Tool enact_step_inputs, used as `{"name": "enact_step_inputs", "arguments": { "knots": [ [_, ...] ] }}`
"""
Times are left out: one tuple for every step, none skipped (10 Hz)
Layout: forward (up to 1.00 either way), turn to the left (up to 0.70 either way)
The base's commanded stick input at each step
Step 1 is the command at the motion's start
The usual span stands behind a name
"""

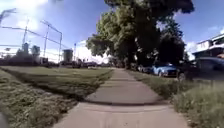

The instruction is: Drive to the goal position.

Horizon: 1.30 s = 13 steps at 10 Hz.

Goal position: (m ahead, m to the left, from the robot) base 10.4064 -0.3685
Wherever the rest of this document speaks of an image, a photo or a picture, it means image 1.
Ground grey concrete sidewalk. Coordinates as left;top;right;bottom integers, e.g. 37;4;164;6
50;67;191;128

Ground grey car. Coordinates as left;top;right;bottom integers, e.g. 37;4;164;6
137;64;153;74

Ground large leafy tree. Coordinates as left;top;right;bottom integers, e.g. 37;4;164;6
85;0;196;70

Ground grey cylindrical tank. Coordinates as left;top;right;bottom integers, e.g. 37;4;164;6
62;48;74;64

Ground blue car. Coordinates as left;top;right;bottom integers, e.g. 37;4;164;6
149;63;179;78

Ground tall metal pole structure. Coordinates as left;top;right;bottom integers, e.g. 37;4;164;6
39;19;64;64

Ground grass field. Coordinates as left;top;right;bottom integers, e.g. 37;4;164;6
0;65;115;128

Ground grass verge strip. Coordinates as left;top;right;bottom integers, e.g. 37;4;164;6
125;69;224;128

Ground dark car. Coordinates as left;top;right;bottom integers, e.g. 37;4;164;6
176;56;224;82

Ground building with balcony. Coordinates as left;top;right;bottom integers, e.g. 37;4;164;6
191;33;224;61

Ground overhead wires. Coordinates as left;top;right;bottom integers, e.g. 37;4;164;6
0;7;71;54

